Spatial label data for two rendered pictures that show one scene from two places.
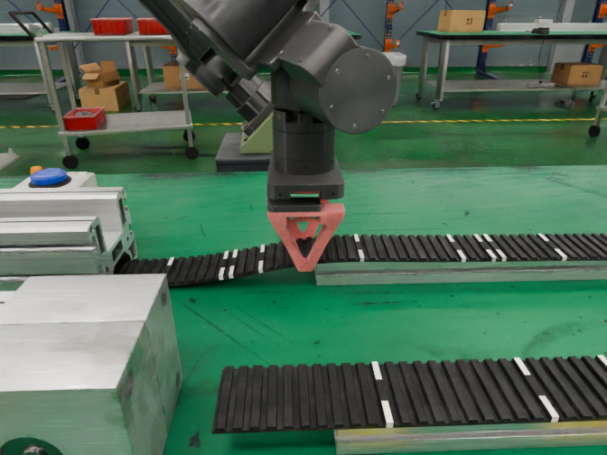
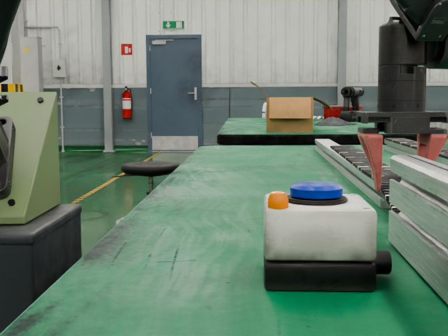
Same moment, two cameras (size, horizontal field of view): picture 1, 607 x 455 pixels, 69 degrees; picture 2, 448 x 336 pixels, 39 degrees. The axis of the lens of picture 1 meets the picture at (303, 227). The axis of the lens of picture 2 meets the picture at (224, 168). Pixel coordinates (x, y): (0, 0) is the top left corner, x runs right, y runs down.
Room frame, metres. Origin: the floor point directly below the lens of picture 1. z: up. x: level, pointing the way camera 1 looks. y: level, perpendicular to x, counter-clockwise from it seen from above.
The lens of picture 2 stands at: (0.54, 0.80, 0.92)
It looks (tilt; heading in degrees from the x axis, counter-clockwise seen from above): 6 degrees down; 276
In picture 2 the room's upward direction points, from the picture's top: straight up
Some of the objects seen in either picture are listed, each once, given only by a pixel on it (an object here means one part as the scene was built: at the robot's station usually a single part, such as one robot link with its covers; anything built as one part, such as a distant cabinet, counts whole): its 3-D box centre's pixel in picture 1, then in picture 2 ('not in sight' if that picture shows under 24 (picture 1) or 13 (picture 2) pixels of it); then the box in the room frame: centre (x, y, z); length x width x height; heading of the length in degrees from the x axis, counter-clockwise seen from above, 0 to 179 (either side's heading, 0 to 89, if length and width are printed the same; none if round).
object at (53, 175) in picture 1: (50, 180); (316, 195); (0.51, 0.31, 0.84); 0.04 x 0.04 x 0.02
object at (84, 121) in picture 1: (117, 88); not in sight; (3.35, 1.36, 0.50); 1.03 x 0.55 x 1.01; 105
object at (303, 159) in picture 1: (303, 145); (401, 96); (0.39, 0.00, 0.92); 0.10 x 0.07 x 0.07; 2
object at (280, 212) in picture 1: (304, 221); (411, 154); (0.38, 0.00, 0.85); 0.07 x 0.07 x 0.09; 2
